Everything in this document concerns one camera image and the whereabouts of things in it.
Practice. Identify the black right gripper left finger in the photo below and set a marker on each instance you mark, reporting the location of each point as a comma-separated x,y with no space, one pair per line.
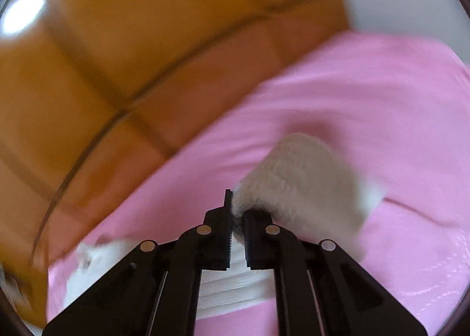
154,289

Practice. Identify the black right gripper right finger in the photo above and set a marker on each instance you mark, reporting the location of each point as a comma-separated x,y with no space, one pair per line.
320,289

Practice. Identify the white knitted sweater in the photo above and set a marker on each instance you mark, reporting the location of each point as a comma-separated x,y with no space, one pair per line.
308,190

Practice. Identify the pink quilted bedspread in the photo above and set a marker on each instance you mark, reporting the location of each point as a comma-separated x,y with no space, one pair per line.
397,109

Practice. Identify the wooden panelled headboard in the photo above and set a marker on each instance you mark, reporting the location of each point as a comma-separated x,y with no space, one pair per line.
96,95

